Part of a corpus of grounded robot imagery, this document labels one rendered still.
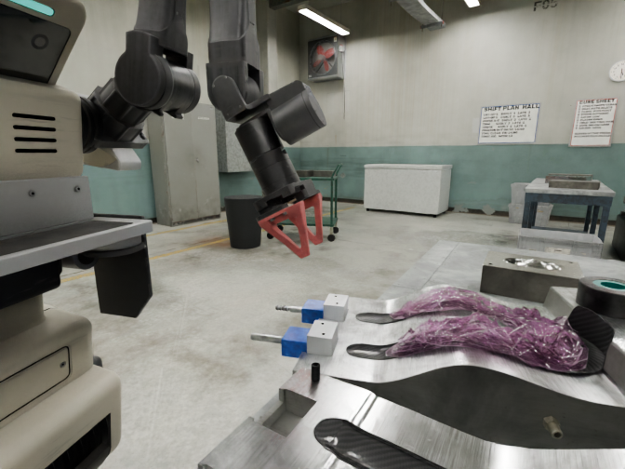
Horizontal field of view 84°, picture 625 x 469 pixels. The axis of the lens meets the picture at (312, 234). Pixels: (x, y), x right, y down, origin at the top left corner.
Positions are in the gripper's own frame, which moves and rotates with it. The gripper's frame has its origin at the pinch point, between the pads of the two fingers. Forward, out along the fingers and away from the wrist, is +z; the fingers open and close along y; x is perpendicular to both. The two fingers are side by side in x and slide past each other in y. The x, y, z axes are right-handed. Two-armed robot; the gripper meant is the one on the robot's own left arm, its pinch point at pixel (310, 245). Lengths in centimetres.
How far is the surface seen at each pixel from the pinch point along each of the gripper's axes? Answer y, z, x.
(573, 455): -22.2, 20.6, -20.2
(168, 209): 419, -96, 348
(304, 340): -5.5, 11.7, 5.2
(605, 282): 9.9, 24.1, -35.8
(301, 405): -19.5, 12.7, 1.2
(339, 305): 4.6, 11.9, 1.9
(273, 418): -20.9, 12.4, 4.0
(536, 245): 290, 113, -81
